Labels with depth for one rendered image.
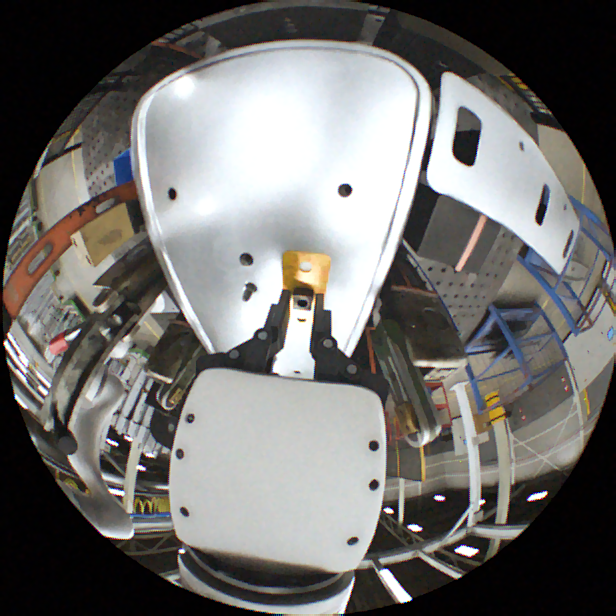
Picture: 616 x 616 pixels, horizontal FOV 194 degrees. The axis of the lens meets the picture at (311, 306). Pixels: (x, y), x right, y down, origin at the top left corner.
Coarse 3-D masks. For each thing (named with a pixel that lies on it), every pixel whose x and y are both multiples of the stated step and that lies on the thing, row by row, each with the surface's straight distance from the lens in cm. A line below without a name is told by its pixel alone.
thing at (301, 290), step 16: (288, 256) 14; (304, 256) 13; (320, 256) 13; (288, 272) 14; (304, 272) 14; (320, 272) 14; (288, 288) 15; (304, 288) 15; (320, 288) 15; (304, 304) 16; (304, 320) 18
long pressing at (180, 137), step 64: (192, 64) 19; (256, 64) 15; (320, 64) 14; (384, 64) 15; (192, 128) 16; (256, 128) 13; (320, 128) 12; (384, 128) 13; (192, 192) 16; (256, 192) 13; (320, 192) 12; (384, 192) 13; (192, 256) 18; (256, 256) 15; (384, 256) 15; (192, 320) 25; (256, 320) 20
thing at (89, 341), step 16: (112, 304) 21; (96, 320) 21; (128, 320) 23; (80, 336) 22; (96, 336) 23; (112, 336) 23; (80, 352) 22; (96, 352) 23; (64, 368) 22; (80, 368) 23; (96, 368) 23; (64, 384) 22; (80, 384) 24; (48, 400) 24; (64, 400) 24; (80, 400) 24; (48, 416) 24; (64, 416) 25; (64, 432) 22; (64, 448) 23
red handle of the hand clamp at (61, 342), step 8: (120, 312) 23; (112, 320) 22; (120, 320) 22; (72, 328) 28; (80, 328) 26; (104, 328) 24; (56, 336) 31; (64, 336) 29; (72, 336) 28; (56, 344) 31; (64, 344) 29; (56, 352) 32
